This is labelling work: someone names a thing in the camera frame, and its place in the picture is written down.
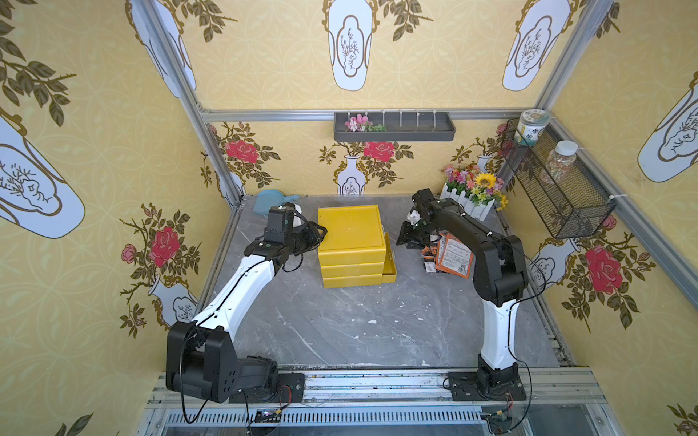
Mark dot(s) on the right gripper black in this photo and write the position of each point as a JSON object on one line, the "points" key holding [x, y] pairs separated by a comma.
{"points": [[413, 232]]}

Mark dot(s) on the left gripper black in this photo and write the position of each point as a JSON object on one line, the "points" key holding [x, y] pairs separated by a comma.
{"points": [[307, 236]]}

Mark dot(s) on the white orange seed bag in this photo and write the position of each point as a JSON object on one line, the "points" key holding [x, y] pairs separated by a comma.
{"points": [[453, 257]]}

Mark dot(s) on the yellow bottom drawer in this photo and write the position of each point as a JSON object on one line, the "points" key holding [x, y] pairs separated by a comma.
{"points": [[390, 272]]}

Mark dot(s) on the yellow three-drawer cabinet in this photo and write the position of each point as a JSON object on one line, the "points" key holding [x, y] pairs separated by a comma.
{"points": [[354, 250]]}

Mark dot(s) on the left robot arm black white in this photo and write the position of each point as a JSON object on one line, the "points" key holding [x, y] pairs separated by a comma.
{"points": [[201, 359]]}

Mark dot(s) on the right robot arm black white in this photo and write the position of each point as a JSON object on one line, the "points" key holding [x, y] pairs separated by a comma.
{"points": [[500, 278]]}

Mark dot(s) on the light blue plastic scoop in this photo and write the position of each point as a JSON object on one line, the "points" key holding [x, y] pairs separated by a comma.
{"points": [[269, 199]]}

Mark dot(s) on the flower box white fence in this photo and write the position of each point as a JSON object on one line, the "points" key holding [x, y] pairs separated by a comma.
{"points": [[477, 191]]}

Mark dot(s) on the pink artificial flowers in tray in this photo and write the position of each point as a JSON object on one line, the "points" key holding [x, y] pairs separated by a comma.
{"points": [[361, 123]]}

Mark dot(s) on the clear jar white lid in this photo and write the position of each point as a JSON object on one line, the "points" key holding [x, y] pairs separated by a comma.
{"points": [[559, 161]]}

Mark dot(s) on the glass jar patterned lid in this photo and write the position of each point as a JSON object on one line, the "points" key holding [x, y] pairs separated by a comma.
{"points": [[531, 124]]}

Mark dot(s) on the small circuit board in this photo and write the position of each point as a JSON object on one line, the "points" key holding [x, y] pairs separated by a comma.
{"points": [[268, 416]]}

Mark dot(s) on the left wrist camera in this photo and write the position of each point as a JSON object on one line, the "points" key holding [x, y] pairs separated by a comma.
{"points": [[282, 220]]}

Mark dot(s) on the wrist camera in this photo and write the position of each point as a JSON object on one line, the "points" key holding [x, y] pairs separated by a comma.
{"points": [[282, 220], [422, 210]]}

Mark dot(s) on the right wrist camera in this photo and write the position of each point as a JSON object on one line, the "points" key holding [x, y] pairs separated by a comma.
{"points": [[422, 210]]}

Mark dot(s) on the grey wall tray shelf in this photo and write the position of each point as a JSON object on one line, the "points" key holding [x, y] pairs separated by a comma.
{"points": [[401, 126]]}

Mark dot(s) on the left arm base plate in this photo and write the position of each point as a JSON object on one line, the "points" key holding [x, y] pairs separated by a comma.
{"points": [[287, 387]]}

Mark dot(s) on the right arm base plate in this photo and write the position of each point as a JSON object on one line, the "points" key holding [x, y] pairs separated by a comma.
{"points": [[469, 388]]}

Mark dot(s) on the black wire mesh basket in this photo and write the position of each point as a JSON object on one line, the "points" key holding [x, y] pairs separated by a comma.
{"points": [[545, 203]]}

